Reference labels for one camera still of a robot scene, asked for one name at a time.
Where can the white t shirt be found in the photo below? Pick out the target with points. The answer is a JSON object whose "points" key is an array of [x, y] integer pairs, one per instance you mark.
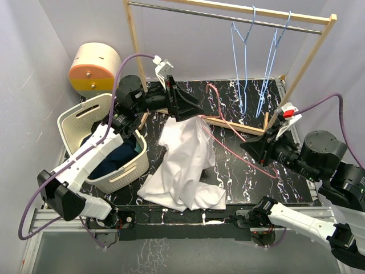
{"points": [[176, 183]]}

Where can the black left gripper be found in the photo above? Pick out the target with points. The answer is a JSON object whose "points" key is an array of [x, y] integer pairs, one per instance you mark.
{"points": [[183, 99]]}

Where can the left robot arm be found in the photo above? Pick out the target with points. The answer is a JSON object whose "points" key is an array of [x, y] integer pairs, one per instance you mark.
{"points": [[60, 188]]}

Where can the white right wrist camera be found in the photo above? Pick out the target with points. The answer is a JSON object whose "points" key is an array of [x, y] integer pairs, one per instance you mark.
{"points": [[288, 116]]}

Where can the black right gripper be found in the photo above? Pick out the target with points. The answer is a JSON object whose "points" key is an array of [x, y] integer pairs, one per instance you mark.
{"points": [[260, 148]]}

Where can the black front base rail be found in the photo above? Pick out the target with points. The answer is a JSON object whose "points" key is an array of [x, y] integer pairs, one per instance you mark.
{"points": [[140, 222]]}

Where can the cream orange yellow drawer box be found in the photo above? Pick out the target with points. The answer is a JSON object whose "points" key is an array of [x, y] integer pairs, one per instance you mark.
{"points": [[94, 69]]}

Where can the teal garment in basket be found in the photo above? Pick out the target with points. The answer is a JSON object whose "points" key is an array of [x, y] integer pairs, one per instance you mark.
{"points": [[138, 148]]}

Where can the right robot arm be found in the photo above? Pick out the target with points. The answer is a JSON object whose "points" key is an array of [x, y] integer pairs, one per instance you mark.
{"points": [[318, 159]]}

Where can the white plastic laundry basket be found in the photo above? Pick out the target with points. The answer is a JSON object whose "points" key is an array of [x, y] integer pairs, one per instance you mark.
{"points": [[123, 165]]}

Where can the navy blue t shirt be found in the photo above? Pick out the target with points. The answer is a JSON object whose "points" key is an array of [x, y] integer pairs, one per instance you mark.
{"points": [[116, 159]]}

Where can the pink wire hanger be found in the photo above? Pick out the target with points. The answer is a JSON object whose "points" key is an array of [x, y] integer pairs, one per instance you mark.
{"points": [[221, 122]]}

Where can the light blue wire hanger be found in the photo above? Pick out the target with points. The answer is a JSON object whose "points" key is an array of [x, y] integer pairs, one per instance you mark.
{"points": [[241, 92]]}

